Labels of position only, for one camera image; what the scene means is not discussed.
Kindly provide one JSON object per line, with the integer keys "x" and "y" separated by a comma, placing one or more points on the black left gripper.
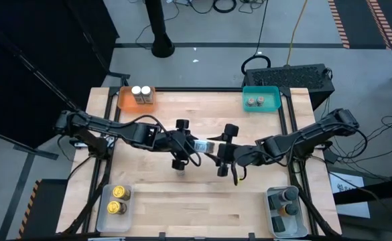
{"x": 175, "y": 144}

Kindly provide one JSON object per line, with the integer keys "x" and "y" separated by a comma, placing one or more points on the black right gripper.
{"x": 242, "y": 155}

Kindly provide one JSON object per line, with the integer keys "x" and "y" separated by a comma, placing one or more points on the yellow-lid black spice can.
{"x": 116, "y": 207}
{"x": 121, "y": 192}

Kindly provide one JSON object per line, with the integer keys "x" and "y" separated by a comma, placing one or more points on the black-lid purple spice jar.
{"x": 290, "y": 194}

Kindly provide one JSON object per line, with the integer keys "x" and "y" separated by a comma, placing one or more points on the black-lid orange spice jar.
{"x": 290, "y": 209}

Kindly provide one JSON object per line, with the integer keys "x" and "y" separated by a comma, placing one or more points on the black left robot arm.
{"x": 115, "y": 129}

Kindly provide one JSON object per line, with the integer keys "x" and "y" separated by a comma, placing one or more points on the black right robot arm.
{"x": 316, "y": 130}

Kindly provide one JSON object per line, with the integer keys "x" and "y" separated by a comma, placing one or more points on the orange plastic bin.
{"x": 128, "y": 106}

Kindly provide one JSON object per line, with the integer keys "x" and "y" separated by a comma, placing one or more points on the teal plastic bin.
{"x": 270, "y": 100}

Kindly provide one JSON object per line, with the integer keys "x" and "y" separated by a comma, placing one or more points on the black curtain stand foot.
{"x": 120, "y": 75}
{"x": 48, "y": 155}

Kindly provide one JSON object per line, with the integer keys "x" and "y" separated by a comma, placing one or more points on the black perforated computer case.
{"x": 289, "y": 78}

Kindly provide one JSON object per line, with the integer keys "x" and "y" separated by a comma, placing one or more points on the grey plastic bin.
{"x": 113, "y": 223}
{"x": 297, "y": 229}

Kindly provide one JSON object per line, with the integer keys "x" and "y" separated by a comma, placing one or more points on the black power adapter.
{"x": 330, "y": 156}

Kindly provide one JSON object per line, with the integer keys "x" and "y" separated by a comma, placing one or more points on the black pole base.
{"x": 160, "y": 40}

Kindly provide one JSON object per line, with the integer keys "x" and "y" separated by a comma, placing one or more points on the black mat yellow-striped edge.
{"x": 48, "y": 207}

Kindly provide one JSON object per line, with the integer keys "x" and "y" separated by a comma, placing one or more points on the black beam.
{"x": 376, "y": 189}

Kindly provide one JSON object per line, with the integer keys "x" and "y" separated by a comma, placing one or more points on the black curtain partition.
{"x": 31, "y": 50}

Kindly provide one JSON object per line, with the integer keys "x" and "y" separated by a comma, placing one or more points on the black mat orange-striped edges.
{"x": 360, "y": 20}

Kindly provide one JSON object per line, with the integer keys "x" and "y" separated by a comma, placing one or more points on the black aluminium table frame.
{"x": 199, "y": 89}

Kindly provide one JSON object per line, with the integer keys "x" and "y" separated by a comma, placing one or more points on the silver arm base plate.
{"x": 76, "y": 144}

